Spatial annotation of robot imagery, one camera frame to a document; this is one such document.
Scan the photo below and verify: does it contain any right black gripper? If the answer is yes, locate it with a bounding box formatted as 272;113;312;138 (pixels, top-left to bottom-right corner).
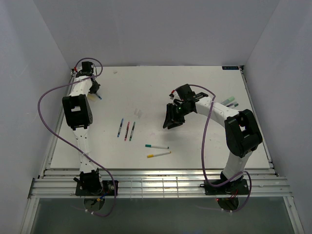
163;103;193;129

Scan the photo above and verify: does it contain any red pen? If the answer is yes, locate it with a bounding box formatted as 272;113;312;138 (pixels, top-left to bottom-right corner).
124;121;130;141

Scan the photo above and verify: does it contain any green pen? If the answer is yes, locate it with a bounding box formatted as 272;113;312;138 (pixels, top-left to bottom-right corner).
129;121;136;141

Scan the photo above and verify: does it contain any light green marker cap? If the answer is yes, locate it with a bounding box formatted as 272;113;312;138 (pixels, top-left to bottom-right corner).
221;96;235;105

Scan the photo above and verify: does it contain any yellow marker cap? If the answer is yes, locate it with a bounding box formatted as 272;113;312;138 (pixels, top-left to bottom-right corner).
87;95;97;102

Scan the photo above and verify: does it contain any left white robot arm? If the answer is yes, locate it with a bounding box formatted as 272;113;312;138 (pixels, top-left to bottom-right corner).
62;75;103;195

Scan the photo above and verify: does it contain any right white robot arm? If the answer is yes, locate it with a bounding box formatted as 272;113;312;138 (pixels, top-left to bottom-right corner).
163;93;263;194

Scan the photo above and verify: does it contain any green capped white marker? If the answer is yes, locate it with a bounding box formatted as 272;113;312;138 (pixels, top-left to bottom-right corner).
145;144;169;149

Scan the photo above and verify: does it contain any yellow capped white marker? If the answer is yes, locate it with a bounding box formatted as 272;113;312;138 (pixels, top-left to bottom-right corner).
147;151;172;158

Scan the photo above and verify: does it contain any right blue corner label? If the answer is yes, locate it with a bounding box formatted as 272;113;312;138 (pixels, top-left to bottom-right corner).
222;66;239;70

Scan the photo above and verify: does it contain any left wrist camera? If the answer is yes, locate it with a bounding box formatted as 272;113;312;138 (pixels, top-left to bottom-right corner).
76;61;94;76

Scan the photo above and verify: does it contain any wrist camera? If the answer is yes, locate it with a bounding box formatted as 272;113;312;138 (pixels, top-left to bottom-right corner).
169;84;195;101
76;61;94;76

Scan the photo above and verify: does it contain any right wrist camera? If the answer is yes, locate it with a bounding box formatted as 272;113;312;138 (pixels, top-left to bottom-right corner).
169;84;195;101

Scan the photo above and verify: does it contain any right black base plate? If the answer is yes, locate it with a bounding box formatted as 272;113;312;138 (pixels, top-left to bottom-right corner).
199;179;249;195

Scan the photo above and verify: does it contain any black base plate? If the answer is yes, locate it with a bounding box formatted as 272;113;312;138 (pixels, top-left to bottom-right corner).
75;180;118;197
199;179;249;195

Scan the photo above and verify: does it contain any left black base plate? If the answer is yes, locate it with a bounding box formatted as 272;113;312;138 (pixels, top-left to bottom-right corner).
75;180;118;197

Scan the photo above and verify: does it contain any aluminium frame rail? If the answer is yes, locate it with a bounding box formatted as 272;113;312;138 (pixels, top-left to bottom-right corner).
29;168;292;198

